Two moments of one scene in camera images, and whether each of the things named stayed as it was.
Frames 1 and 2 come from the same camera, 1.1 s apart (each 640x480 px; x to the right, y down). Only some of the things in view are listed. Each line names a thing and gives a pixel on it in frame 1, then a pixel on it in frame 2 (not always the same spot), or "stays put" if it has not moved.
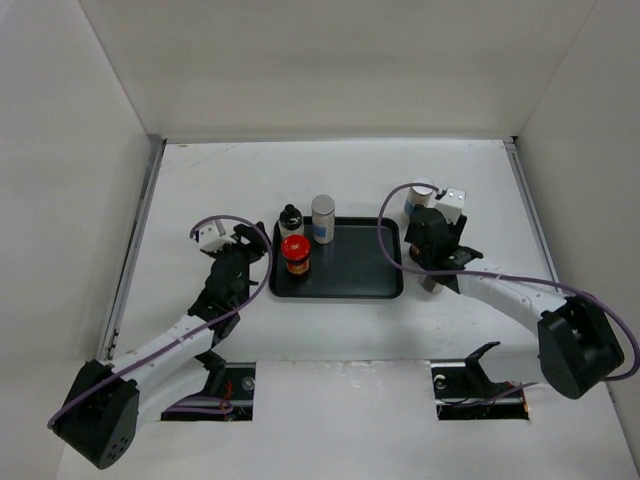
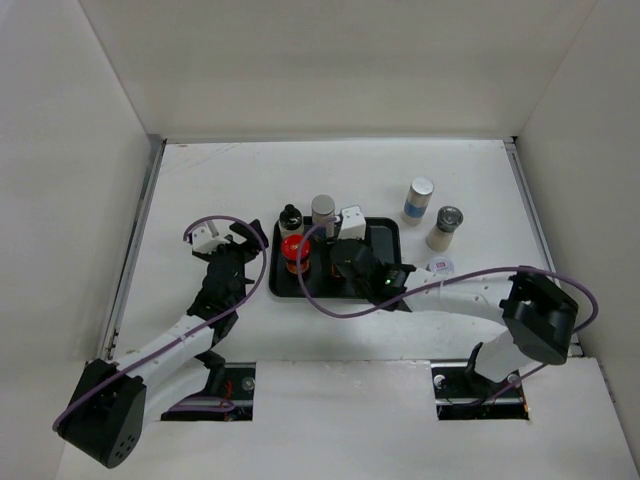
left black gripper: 255,248 stays put
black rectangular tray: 353,265 stays put
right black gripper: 457,230 to 331,245
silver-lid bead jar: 419,195 stays put
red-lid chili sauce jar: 296,249 stays put
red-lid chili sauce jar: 414,252 to 333,272
